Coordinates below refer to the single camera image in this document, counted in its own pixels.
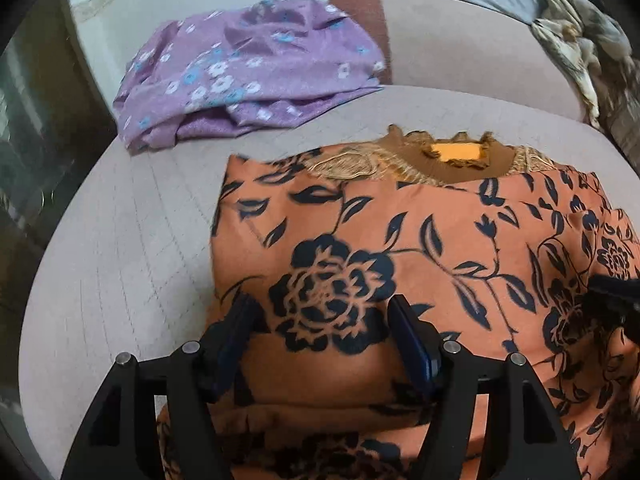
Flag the orange black floral blouse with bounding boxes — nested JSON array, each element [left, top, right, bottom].
[[208, 128, 639, 479]]

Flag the cream brown floral blanket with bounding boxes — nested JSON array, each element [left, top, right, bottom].
[[530, 0, 636, 130]]

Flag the purple floral garment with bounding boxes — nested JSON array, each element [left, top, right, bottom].
[[113, 0, 385, 153]]

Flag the pink sofa bolster cushion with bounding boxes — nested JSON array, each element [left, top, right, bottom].
[[330, 0, 586, 122]]

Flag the wooden glass door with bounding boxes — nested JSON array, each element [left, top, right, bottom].
[[1, 0, 115, 404]]

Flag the pink quilted mattress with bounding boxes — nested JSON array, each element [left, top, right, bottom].
[[18, 86, 639, 477]]

